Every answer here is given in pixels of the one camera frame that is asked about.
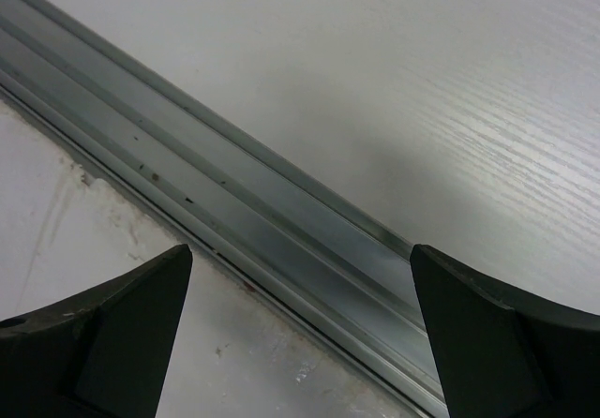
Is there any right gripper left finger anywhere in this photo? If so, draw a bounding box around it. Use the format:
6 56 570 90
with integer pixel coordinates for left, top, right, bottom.
1 245 192 417

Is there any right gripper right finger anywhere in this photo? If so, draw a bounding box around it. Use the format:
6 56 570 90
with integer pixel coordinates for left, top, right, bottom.
410 245 599 417

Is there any aluminium frame rail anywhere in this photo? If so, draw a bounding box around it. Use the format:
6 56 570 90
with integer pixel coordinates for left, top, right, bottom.
1 0 448 417

